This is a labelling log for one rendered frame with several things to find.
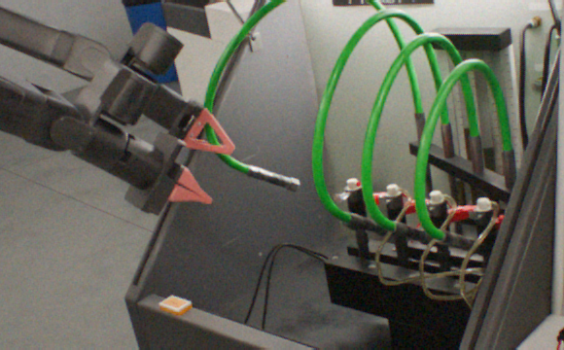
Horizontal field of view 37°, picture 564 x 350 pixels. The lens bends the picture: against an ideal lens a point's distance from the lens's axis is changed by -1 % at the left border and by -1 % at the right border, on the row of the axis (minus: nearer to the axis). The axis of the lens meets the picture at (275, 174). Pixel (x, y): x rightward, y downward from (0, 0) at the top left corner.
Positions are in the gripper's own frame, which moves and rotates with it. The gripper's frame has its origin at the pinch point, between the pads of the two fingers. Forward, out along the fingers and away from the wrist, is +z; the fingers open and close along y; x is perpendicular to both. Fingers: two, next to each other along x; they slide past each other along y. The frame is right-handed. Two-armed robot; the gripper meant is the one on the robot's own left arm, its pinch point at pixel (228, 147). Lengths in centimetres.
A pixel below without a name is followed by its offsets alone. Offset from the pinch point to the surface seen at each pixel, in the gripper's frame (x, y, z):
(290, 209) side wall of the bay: 6.2, 36.1, 19.6
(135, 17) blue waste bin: -11, 607, -89
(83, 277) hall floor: 104, 256, -8
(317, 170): -5.1, -17.9, 10.9
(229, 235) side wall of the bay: 15.7, 25.2, 10.7
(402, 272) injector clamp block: 1.5, -5.9, 32.9
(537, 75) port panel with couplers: -37, 1, 36
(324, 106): -13.0, -17.3, 6.9
